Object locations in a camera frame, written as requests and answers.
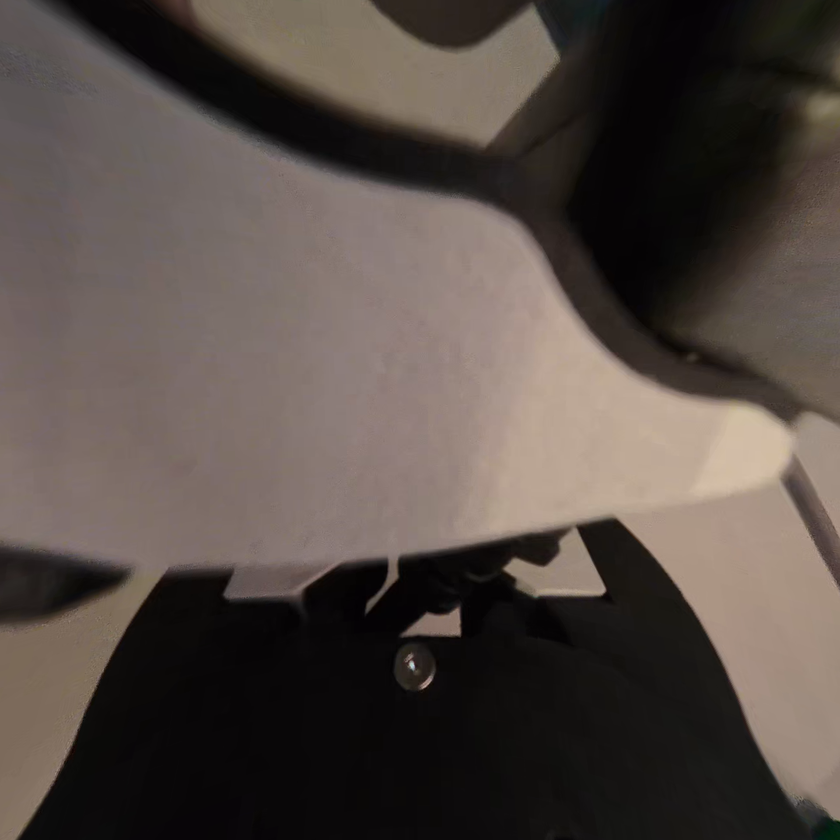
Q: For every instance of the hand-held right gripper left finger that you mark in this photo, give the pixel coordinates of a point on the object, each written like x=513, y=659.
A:
x=262, y=584

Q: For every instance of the black power strip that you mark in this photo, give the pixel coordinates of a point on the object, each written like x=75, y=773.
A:
x=656, y=164

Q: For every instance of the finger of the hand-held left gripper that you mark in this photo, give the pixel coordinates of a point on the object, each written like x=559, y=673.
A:
x=295, y=361

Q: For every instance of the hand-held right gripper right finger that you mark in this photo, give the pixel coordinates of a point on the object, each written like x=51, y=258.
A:
x=568, y=571

